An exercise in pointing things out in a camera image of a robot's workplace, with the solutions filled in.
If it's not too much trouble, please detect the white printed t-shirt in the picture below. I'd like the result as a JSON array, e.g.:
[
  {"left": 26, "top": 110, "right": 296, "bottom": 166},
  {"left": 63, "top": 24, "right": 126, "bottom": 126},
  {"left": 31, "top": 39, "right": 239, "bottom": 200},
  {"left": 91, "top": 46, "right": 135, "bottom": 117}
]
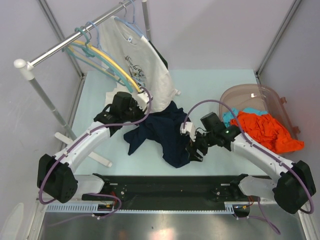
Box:
[{"left": 99, "top": 16, "right": 177, "bottom": 113}]

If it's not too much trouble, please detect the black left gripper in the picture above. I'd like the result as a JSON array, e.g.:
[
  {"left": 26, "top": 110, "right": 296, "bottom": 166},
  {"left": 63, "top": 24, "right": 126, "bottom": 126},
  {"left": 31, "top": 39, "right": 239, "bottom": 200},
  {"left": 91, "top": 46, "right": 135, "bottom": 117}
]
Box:
[{"left": 121, "top": 98, "right": 147, "bottom": 126}]

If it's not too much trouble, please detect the white slotted cable duct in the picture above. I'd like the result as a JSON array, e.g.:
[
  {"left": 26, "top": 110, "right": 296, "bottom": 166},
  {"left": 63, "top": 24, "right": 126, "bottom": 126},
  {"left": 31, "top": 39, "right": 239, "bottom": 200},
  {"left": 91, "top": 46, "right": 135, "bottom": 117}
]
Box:
[{"left": 45, "top": 202, "right": 235, "bottom": 215}]

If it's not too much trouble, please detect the light blue hanger with shirt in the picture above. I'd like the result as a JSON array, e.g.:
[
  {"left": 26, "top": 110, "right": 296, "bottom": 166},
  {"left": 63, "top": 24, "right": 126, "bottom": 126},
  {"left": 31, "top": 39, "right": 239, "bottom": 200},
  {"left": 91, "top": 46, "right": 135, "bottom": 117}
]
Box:
[{"left": 114, "top": 0, "right": 147, "bottom": 39}]

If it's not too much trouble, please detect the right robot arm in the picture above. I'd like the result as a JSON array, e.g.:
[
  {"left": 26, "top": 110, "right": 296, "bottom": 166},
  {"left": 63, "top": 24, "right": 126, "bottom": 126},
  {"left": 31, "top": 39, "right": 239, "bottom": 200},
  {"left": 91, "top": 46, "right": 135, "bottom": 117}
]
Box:
[{"left": 180, "top": 112, "right": 316, "bottom": 214}]

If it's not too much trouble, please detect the pink translucent plastic basket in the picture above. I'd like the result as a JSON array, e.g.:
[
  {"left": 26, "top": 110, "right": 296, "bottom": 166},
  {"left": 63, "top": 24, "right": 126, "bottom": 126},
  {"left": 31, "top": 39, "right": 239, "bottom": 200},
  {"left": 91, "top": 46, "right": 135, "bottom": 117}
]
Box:
[{"left": 220, "top": 84, "right": 300, "bottom": 140}]

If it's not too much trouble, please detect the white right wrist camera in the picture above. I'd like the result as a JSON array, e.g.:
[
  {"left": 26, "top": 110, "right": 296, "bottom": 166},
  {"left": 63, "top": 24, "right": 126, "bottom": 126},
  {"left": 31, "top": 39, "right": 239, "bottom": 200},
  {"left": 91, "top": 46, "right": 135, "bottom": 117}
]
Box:
[{"left": 180, "top": 121, "right": 196, "bottom": 142}]

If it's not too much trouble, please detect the green hanger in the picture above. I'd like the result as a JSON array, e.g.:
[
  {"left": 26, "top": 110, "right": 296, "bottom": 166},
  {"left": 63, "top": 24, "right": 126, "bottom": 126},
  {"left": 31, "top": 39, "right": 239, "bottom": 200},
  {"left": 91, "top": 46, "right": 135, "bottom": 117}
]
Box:
[{"left": 61, "top": 26, "right": 135, "bottom": 93}]

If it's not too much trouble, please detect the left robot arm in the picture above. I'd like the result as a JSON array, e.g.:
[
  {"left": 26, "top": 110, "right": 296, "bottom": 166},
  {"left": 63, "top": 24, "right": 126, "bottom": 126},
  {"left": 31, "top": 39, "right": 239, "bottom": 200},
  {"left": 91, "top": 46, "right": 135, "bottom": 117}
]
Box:
[{"left": 37, "top": 88, "right": 153, "bottom": 205}]

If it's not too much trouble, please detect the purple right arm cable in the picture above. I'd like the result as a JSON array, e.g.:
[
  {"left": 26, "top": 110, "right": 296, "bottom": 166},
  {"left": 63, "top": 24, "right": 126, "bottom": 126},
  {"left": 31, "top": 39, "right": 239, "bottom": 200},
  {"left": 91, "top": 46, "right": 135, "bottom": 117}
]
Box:
[{"left": 183, "top": 99, "right": 316, "bottom": 215}]

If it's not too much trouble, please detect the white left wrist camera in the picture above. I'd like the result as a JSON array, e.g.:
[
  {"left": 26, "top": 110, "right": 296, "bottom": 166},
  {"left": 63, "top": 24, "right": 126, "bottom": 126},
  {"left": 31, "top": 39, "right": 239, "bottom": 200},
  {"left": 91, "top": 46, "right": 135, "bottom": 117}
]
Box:
[{"left": 134, "top": 87, "right": 153, "bottom": 111}]

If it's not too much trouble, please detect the navy blue t-shirt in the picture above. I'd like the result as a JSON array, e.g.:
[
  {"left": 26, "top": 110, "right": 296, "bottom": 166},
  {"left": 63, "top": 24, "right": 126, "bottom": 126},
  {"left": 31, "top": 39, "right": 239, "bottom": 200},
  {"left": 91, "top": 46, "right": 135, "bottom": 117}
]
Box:
[{"left": 123, "top": 101, "right": 191, "bottom": 168}]

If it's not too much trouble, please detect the silver clothes rack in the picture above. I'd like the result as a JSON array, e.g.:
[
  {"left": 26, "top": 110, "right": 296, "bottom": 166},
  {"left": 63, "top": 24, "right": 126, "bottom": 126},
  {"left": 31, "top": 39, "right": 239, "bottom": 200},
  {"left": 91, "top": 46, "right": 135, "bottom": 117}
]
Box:
[{"left": 13, "top": 0, "right": 153, "bottom": 168}]

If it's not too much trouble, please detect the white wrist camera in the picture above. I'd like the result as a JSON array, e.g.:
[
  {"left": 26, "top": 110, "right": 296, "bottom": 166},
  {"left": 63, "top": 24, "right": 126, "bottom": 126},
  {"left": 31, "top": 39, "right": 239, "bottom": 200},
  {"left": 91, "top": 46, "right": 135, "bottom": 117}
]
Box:
[
  {"left": 180, "top": 121, "right": 196, "bottom": 142},
  {"left": 134, "top": 87, "right": 153, "bottom": 111}
]

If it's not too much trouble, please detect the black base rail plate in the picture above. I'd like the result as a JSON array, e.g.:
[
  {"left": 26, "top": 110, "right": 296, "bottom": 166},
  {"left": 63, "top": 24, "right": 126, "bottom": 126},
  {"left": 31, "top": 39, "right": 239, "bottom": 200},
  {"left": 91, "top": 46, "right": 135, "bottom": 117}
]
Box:
[{"left": 81, "top": 175, "right": 258, "bottom": 210}]

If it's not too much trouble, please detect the yellow hanger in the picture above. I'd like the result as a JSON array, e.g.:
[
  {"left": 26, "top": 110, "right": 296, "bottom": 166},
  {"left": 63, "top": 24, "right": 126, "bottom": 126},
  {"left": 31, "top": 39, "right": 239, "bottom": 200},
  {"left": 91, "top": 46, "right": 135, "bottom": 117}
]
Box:
[{"left": 65, "top": 40, "right": 143, "bottom": 94}]

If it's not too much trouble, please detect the orange garment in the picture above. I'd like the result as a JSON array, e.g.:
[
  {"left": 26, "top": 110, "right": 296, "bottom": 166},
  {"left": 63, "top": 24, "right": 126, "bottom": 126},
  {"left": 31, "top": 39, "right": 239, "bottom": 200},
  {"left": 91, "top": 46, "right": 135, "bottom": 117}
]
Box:
[{"left": 230, "top": 111, "right": 305, "bottom": 155}]

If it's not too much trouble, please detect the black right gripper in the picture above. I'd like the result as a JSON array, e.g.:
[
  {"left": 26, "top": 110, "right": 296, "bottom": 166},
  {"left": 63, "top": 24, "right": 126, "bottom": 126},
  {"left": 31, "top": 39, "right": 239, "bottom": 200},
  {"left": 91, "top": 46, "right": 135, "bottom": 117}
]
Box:
[{"left": 185, "top": 128, "right": 216, "bottom": 163}]

